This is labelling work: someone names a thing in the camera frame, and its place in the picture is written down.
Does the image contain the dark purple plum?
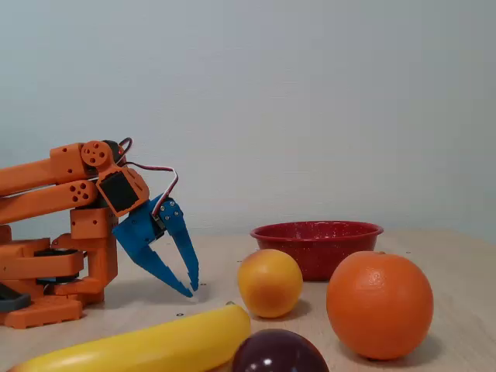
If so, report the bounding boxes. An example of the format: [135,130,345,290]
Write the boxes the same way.
[231,328,330,372]

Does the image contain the red white black servo cable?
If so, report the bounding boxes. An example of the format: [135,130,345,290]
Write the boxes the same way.
[117,137,180,216]

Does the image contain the dark gray table clamp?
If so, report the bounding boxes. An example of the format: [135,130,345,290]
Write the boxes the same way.
[0,282,32,313]

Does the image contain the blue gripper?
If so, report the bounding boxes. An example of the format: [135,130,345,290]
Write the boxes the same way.
[112,195,200,298]

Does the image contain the orange robot base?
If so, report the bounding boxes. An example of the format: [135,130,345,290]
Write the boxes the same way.
[0,207,119,330]

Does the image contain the yellow orange peach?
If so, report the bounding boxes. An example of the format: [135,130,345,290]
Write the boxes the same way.
[236,249,304,319]

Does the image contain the yellow plastic banana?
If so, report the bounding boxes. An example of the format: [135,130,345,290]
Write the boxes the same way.
[7,304,252,372]

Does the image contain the orange fruit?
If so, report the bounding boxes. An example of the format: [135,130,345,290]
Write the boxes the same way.
[325,250,434,361]

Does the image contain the red speckled enamel bowl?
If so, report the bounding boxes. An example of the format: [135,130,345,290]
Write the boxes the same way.
[250,220,384,283]

